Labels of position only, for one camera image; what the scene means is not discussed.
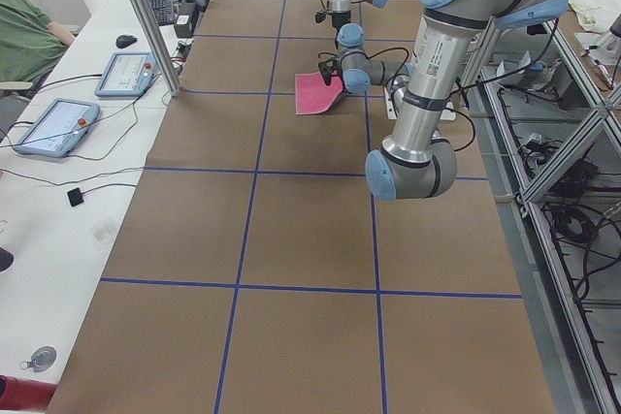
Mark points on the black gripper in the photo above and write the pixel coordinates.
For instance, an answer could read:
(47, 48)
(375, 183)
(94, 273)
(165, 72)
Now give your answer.
(334, 73)
(339, 21)

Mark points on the pink and grey towel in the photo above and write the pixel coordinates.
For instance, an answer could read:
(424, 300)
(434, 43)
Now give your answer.
(313, 95)

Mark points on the black box with label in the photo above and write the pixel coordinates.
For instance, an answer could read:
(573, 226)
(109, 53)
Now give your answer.
(186, 20)

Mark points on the black keyboard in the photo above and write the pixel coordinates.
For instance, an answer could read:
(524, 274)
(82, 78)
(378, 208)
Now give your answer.
(163, 11)

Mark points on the far blue teach pendant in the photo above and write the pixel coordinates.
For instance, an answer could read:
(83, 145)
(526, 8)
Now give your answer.
(127, 75)

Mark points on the blue teach pendant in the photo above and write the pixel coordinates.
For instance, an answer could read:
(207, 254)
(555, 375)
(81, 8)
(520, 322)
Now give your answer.
(59, 129)
(127, 75)

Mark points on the black computer mouse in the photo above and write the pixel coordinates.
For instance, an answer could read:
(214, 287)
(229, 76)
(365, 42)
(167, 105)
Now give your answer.
(124, 41)

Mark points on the near blue teach pendant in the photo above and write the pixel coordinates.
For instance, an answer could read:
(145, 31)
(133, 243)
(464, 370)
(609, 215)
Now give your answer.
(59, 129)

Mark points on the small black square device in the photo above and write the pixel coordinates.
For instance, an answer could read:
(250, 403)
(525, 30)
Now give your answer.
(75, 197)

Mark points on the person in green shirt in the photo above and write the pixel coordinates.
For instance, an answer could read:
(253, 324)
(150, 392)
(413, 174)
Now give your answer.
(31, 42)

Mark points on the round metal tape measure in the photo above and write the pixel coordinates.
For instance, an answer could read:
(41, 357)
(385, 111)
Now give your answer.
(41, 360)

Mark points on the red object at edge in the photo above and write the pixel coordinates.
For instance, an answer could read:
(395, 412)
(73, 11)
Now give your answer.
(18, 394)

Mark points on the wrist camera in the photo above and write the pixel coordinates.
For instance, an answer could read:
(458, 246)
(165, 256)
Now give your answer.
(321, 16)
(328, 69)

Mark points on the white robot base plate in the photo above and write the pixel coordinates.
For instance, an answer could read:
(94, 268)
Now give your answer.
(393, 104)

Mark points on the aluminium frame post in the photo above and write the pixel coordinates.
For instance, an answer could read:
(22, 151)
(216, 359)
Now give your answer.
(157, 44)

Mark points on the aluminium frame rack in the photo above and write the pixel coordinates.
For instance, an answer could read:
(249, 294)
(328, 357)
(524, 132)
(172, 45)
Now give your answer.
(552, 139)

